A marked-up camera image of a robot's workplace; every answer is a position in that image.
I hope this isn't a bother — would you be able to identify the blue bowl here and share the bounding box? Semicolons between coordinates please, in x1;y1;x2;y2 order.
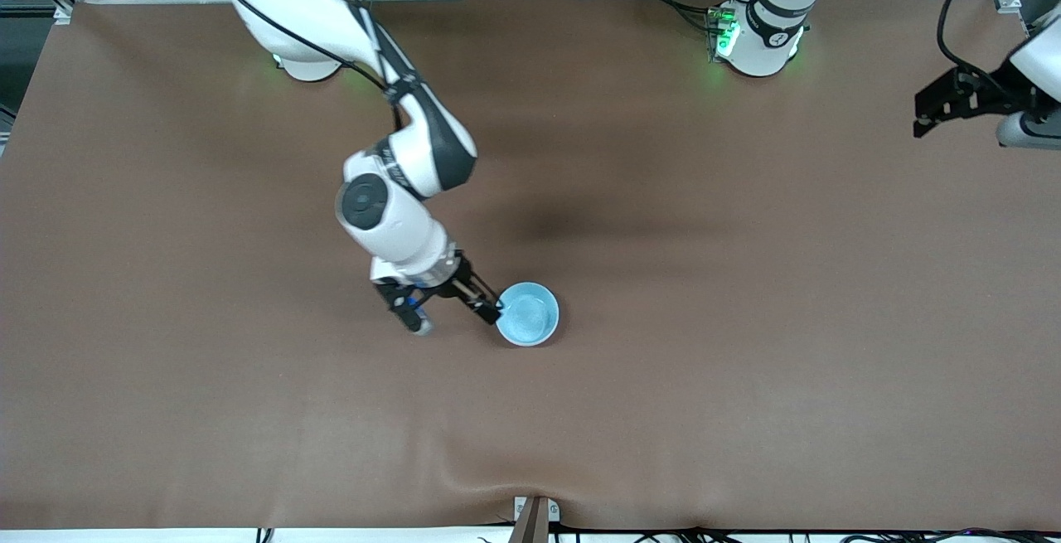
495;282;561;348

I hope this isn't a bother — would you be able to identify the brown table mat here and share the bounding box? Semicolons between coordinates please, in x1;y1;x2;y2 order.
0;0;1061;532

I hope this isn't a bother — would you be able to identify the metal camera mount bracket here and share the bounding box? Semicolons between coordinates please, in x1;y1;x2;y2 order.
507;495;561;543

